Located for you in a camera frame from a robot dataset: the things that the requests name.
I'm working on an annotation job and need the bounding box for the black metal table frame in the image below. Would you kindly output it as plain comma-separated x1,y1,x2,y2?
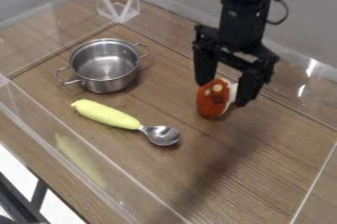
0,173,51,224

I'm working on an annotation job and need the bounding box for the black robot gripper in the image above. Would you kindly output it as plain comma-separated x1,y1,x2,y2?
192,10,280,107

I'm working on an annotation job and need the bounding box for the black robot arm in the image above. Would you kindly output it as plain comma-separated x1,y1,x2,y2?
192,0,280,107

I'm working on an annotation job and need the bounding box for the spoon with yellow handle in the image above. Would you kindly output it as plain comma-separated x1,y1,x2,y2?
71,100,180,146

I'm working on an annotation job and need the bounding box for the black cable loop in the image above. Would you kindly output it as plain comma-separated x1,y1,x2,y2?
266,0,291,26

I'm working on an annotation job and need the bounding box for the silver metal pot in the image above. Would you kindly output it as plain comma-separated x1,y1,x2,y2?
55,38,151,94

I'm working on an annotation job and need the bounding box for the red and white toy mushroom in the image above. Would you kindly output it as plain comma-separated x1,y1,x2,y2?
196,78,239,118

